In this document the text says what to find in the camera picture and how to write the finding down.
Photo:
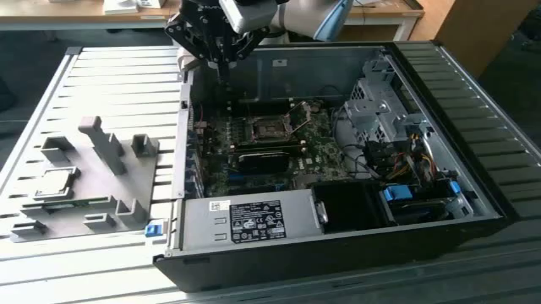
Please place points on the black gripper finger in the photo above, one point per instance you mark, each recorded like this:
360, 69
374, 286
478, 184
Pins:
185, 31
248, 47

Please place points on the silver CPU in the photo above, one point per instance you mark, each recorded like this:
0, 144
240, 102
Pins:
54, 182

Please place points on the CPU socket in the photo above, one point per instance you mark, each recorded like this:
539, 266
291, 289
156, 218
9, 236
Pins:
269, 128

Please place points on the white box dark label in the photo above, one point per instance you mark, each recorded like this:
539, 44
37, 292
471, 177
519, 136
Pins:
152, 3

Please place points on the wooden desk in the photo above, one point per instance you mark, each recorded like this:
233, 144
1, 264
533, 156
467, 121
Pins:
62, 16

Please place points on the metal drive cage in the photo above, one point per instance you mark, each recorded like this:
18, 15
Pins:
371, 117

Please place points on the black graphics card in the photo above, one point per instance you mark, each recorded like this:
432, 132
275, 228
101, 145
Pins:
261, 163

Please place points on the green motherboard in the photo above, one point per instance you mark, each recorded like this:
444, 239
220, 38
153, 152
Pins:
324, 152

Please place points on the wooden cabinet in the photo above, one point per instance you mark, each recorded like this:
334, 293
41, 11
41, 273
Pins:
472, 31

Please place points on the grey parts rack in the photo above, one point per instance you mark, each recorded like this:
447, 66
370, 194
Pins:
96, 190

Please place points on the grey power supply unit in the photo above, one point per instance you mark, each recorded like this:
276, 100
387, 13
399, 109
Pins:
203, 221

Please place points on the blue disk carrier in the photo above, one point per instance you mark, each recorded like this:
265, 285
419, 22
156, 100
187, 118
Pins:
396, 193

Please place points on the green RAM stick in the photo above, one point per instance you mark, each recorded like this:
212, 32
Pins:
62, 205

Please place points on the blue case latch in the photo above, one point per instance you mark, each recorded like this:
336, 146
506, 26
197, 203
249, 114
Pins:
152, 230

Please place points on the blue plastic clip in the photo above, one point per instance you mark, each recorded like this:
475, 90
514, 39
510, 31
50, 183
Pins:
454, 188

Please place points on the black chair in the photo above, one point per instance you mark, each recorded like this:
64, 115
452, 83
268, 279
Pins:
530, 35

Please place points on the black PC case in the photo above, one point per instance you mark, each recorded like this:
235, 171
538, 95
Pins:
295, 269

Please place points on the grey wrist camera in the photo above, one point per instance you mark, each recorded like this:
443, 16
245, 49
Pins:
244, 16

